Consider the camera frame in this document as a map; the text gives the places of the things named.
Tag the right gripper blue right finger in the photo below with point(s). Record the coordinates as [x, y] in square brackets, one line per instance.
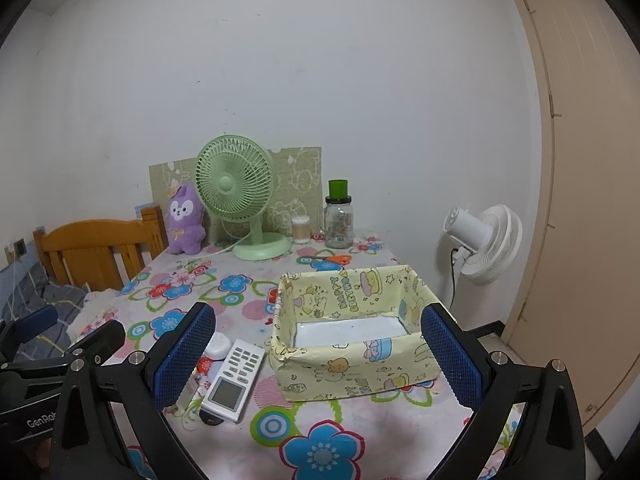
[460, 356]

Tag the floral tablecloth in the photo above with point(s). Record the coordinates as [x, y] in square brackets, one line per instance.
[399, 429]

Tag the glass jar green lid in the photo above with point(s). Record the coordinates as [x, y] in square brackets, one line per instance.
[338, 217]

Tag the beige door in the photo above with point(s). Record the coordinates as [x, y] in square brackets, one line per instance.
[579, 296]

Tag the white standing fan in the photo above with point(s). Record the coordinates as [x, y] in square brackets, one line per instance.
[486, 244]

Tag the purple plush rabbit toy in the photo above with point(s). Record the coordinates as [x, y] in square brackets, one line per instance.
[185, 224]

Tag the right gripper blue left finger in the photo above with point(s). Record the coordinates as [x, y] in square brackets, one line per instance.
[174, 356]

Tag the yellow cartoon paper box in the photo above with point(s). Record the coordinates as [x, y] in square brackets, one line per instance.
[352, 332]

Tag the green desk fan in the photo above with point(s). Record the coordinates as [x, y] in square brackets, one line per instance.
[234, 179]

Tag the wooden bed headboard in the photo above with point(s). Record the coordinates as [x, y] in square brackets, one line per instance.
[101, 253]

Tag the white remote control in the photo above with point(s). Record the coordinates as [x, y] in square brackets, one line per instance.
[231, 387]

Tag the white earbud case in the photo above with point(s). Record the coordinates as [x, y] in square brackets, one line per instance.
[218, 347]

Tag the beige cartoon board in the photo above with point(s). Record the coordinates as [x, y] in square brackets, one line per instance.
[297, 187]

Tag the blue plaid bedding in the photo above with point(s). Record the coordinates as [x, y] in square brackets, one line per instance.
[25, 289]

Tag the cotton swab container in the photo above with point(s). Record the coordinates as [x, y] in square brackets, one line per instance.
[301, 229]

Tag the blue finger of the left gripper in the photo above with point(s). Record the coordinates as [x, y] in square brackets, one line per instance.
[25, 329]

